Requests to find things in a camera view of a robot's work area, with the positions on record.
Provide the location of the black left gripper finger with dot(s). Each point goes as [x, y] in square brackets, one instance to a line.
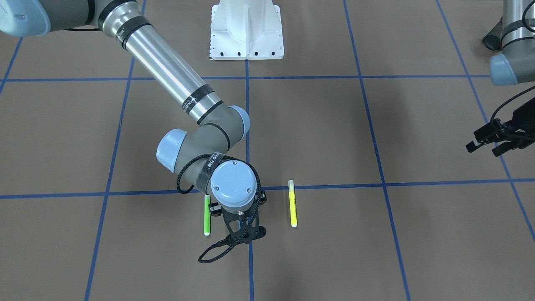
[507, 143]
[492, 132]

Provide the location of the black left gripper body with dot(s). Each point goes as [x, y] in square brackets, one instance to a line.
[519, 121]

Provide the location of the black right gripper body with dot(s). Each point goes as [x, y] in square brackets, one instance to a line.
[215, 209]

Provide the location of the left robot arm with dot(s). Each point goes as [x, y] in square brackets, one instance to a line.
[513, 39]

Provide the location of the green highlighter marker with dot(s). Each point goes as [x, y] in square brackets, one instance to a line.
[206, 215]

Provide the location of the yellow highlighter marker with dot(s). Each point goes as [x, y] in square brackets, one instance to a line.
[292, 203]

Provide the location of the black mesh pen cup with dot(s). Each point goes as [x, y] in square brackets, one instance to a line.
[492, 40]

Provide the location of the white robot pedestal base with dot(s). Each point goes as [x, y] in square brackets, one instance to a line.
[246, 30]

